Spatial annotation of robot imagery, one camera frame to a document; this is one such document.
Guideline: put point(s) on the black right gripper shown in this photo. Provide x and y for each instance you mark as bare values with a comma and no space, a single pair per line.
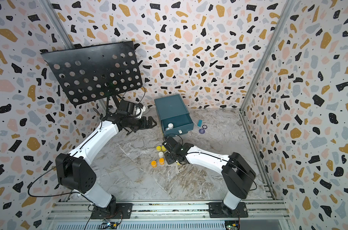
166,156

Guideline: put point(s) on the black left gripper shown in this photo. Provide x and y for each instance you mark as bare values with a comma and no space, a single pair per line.
144,125

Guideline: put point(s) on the teal drawer cabinet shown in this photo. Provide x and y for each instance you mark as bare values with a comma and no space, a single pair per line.
171,109

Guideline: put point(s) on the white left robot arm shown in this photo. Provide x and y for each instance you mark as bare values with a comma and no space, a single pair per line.
74,169

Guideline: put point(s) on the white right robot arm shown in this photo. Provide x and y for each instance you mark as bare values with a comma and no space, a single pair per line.
239,177

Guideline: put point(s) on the orange paint can middle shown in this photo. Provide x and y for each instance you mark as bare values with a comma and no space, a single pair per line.
161,161

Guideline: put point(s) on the orange paint can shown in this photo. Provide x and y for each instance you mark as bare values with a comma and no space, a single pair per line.
161,161
153,164

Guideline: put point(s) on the orange paint can left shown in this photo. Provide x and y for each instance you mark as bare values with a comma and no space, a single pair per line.
153,164

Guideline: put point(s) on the teal rectangular block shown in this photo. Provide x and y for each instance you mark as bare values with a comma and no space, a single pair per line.
199,124

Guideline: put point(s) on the black perforated music stand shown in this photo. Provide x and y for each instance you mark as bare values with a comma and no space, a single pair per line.
96,72

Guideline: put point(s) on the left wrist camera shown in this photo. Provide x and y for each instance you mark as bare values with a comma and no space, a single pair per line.
130,109

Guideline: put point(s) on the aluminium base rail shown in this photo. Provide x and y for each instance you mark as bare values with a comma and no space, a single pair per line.
171,215

